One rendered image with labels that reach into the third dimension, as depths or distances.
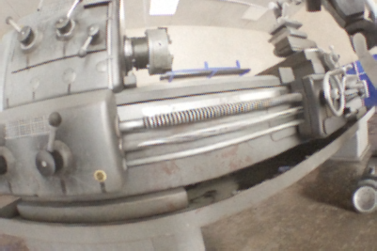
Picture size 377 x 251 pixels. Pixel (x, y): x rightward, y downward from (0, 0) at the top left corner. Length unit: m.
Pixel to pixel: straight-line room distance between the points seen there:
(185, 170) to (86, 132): 0.36
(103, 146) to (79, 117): 0.09
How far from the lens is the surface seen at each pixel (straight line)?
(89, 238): 0.52
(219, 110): 0.53
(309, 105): 0.83
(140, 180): 0.59
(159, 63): 0.79
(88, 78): 0.59
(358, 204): 1.16
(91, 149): 0.42
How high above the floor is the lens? 0.69
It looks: 5 degrees up
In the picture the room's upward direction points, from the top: 10 degrees counter-clockwise
